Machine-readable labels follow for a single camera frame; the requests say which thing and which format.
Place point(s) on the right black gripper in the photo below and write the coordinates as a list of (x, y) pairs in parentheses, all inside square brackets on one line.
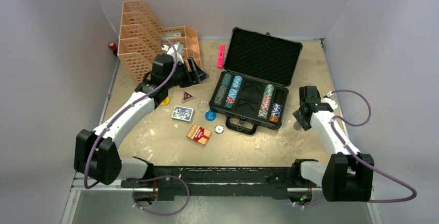
[(305, 124)]

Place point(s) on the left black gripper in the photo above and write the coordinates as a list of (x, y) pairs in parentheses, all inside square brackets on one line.
[(195, 76)]

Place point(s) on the blue playing card deck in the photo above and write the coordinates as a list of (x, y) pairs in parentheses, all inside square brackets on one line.
[(182, 113)]

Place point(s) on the red playing card deck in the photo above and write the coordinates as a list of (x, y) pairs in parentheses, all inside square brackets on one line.
[(199, 134)]

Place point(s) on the black poker chip case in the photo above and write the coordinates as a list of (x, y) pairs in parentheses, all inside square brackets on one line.
[(260, 59)]

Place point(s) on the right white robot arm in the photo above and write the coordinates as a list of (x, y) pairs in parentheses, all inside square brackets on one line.
[(348, 176)]

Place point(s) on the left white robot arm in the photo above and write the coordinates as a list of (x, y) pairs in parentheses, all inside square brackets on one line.
[(96, 151)]

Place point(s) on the red triangular dealer token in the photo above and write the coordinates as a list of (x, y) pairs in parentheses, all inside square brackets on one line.
[(187, 97)]

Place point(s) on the pink marker pen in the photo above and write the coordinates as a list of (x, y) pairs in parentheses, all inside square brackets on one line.
[(220, 58)]

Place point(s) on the green poker chip row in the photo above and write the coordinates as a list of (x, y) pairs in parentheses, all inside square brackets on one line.
[(222, 90)]

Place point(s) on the clear round disc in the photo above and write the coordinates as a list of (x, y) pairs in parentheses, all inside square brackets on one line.
[(203, 107)]

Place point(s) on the blue orange chip row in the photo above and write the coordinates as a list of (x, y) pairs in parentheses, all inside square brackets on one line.
[(275, 114)]

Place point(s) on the blue red chip row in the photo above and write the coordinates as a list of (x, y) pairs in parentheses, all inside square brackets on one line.
[(233, 92)]

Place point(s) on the blue round button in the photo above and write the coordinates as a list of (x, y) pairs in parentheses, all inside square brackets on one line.
[(210, 115)]

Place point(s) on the yellow round button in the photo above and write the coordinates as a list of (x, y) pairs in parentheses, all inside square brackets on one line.
[(166, 101)]

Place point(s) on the white poker chip flat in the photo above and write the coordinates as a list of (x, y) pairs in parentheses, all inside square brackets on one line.
[(219, 129)]

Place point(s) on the orange plastic file organizer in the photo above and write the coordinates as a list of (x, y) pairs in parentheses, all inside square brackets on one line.
[(140, 36)]

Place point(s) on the red emergency button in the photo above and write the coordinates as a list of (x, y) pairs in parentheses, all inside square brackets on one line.
[(113, 47)]

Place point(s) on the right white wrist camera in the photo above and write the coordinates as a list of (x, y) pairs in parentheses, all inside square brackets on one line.
[(327, 99)]

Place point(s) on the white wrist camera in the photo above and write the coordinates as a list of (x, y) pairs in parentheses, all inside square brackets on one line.
[(175, 50), (327, 99)]

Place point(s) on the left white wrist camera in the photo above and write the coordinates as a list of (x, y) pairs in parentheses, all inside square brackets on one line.
[(175, 50)]

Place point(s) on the black metal base rail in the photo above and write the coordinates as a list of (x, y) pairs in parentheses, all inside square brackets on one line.
[(279, 183)]

